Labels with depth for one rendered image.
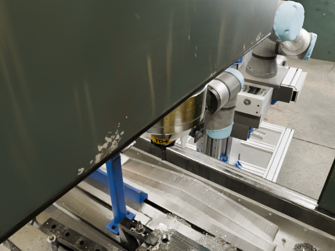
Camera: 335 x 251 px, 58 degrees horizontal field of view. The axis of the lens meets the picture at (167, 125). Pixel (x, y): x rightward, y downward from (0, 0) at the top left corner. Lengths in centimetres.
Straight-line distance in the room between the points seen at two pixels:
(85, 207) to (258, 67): 97
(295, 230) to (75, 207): 93
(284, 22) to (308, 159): 212
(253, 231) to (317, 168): 168
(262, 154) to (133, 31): 237
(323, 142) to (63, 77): 316
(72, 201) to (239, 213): 71
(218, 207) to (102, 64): 121
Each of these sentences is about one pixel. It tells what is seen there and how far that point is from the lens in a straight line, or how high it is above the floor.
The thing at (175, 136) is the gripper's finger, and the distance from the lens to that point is 58.
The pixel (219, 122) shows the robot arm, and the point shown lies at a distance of 85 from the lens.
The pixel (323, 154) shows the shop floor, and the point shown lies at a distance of 315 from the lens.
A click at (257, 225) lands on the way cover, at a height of 70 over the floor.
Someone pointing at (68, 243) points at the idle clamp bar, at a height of 96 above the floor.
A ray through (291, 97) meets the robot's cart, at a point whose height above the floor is 103.
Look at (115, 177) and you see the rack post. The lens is 95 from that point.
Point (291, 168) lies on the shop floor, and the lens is 288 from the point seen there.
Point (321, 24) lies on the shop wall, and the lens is 521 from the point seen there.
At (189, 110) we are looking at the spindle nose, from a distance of 51.
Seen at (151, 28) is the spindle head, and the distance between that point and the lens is 28.
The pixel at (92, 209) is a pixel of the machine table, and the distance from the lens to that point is 119.
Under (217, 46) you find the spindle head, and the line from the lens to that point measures 42.
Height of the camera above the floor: 178
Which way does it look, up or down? 34 degrees down
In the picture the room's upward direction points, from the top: straight up
